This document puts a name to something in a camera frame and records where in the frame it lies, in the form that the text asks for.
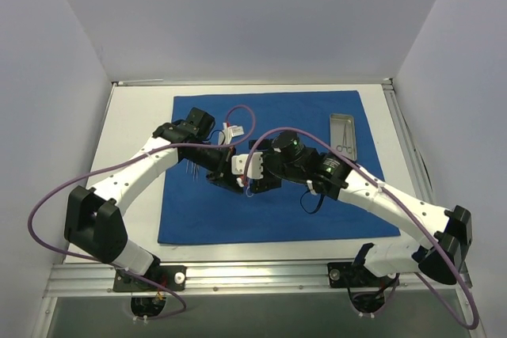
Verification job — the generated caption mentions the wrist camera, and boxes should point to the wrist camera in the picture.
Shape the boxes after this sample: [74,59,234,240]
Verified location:
[231,151,264,180]
[221,122,245,144]

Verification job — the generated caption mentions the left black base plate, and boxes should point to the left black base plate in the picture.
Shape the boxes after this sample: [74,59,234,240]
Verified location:
[112,265,187,293]

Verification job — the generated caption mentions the front aluminium rail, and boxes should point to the front aluminium rail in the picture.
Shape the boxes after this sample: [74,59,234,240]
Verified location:
[42,255,473,298]

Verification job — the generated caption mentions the blue surgical cloth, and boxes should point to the blue surgical cloth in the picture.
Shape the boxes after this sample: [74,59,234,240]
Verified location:
[158,91,400,245]

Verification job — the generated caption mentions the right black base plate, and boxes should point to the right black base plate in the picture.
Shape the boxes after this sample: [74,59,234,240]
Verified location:
[326,261,399,289]

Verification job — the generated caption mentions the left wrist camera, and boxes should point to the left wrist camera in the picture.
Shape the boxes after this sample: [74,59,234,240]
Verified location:
[221,122,245,144]

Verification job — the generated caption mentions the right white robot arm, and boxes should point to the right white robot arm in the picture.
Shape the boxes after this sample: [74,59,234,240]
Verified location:
[248,129,472,285]

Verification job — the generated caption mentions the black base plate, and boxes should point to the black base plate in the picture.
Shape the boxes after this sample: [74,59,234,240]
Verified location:
[112,265,187,293]
[326,261,399,289]

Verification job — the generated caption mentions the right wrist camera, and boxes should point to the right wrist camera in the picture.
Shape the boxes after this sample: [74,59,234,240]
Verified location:
[231,151,264,180]

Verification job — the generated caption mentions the surgical scissors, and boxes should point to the surgical scissors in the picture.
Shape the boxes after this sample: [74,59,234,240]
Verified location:
[336,125,353,154]

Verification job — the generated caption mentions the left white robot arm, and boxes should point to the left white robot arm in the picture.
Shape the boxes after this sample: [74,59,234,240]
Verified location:
[64,108,244,290]

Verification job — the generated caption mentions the metal instrument tray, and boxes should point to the metal instrument tray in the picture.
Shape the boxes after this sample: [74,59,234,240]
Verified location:
[330,113,357,161]

